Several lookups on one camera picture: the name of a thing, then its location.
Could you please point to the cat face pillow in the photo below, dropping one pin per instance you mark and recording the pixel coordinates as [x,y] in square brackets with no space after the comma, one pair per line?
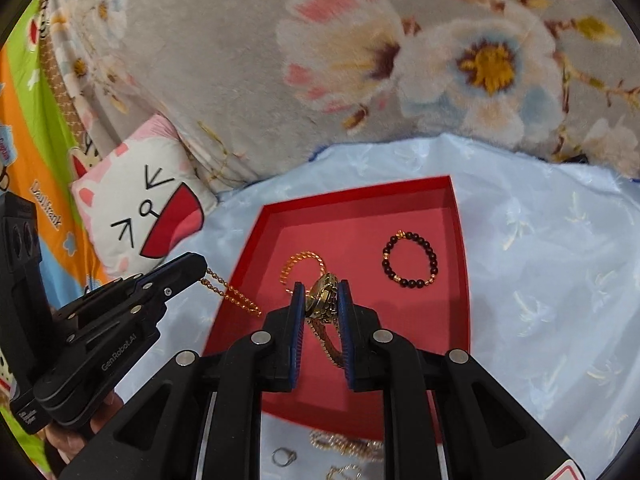
[135,195]

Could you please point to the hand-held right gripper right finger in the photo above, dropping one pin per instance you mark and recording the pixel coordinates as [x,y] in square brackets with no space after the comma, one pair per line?
[345,332]

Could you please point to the person's left hand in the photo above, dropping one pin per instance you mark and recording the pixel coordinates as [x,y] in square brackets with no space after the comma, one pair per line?
[65,447]

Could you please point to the red cardboard box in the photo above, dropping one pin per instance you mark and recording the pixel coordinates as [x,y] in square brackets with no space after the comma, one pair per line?
[350,225]

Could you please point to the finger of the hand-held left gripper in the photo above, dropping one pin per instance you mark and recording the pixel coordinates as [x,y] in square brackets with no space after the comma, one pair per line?
[180,267]
[110,355]

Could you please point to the grey floral blanket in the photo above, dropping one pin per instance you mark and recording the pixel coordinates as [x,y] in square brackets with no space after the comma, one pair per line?
[225,60]

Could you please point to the colourful cartoon sheet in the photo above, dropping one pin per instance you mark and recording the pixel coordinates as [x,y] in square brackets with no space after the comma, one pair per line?
[30,135]

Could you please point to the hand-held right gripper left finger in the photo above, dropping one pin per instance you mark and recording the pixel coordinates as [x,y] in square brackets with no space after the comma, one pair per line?
[297,322]

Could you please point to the light blue cloth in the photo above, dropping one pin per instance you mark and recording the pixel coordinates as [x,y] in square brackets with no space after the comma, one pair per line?
[540,260]

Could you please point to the gold wrist watch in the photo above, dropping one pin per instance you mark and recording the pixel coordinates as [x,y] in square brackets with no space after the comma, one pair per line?
[320,292]

